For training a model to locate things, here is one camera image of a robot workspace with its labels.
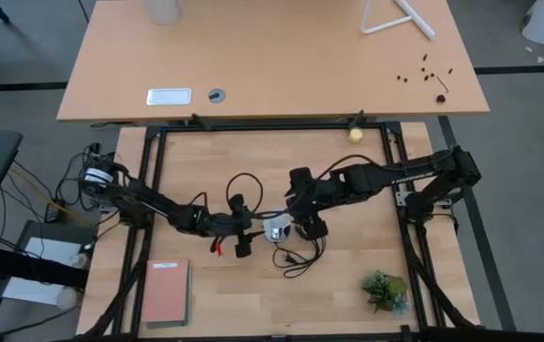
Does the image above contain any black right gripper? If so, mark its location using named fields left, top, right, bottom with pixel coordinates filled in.
left=284, top=166, right=329, bottom=240

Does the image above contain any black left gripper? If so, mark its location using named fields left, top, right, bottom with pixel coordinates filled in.
left=212, top=193, right=275, bottom=258

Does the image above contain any pink notebook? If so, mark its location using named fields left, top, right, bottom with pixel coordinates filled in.
left=141, top=258, right=191, bottom=324

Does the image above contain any green artificial succulent plant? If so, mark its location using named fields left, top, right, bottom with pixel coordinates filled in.
left=360, top=269, right=410, bottom=315

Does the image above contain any orange wooden desk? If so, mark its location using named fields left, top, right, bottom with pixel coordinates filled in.
left=56, top=0, right=491, bottom=124

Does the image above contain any silver rectangular desk plate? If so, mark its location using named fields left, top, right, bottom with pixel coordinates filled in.
left=145, top=87, right=193, bottom=106

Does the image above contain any clear plastic cup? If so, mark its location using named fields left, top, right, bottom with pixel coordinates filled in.
left=55, top=286, right=82, bottom=311
left=69, top=252, right=90, bottom=270

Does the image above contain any black power adapter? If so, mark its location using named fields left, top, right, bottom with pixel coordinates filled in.
left=45, top=201, right=66, bottom=224

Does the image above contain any white paper sheet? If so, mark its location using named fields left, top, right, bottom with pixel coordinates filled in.
left=1, top=236, right=85, bottom=306

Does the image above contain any white triangular tube stand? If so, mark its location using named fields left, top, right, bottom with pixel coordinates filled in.
left=359, top=0, right=438, bottom=41

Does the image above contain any translucent plastic cup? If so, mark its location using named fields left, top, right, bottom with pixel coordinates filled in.
left=143, top=0, right=181, bottom=26

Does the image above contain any black metal beam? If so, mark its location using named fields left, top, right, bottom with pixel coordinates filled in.
left=0, top=239, right=90, bottom=290

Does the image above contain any black left wrist camera cable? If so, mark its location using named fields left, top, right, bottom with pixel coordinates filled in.
left=225, top=171, right=264, bottom=216

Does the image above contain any black aluminium table frame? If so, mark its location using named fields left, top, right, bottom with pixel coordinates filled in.
left=79, top=121, right=484, bottom=342

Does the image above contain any black frame clamp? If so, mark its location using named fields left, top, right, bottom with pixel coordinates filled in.
left=347, top=109, right=366, bottom=130
left=190, top=112, right=212, bottom=132

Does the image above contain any black floor cable tangle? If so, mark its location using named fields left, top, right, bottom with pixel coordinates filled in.
left=54, top=142, right=111, bottom=213

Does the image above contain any yellow floor cable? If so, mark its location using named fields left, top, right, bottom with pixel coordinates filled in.
left=9, top=168, right=92, bottom=225

